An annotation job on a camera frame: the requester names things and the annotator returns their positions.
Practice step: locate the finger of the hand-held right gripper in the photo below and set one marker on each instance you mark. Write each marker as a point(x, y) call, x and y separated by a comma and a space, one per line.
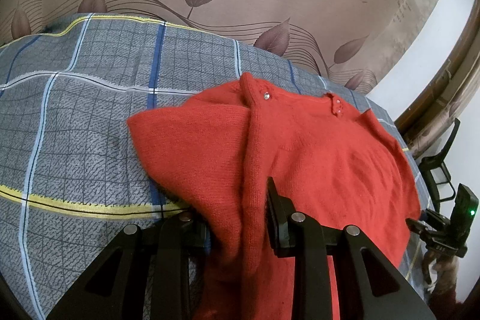
point(431, 164)
point(418, 226)

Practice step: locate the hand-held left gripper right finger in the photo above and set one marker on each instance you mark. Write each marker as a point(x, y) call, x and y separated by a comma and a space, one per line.
point(281, 226)

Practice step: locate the red knit sweater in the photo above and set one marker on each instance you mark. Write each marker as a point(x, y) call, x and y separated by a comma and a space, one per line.
point(318, 162)

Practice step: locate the grey plaid bed sheet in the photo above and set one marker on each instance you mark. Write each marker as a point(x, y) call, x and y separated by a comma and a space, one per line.
point(82, 125)

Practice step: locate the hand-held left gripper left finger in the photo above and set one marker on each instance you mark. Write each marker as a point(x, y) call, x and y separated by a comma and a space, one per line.
point(172, 248)

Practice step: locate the brown wooden door frame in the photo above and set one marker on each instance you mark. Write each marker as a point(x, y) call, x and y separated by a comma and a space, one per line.
point(442, 80)

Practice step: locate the person's right hand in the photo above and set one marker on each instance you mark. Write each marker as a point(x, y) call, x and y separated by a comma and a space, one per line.
point(444, 267)

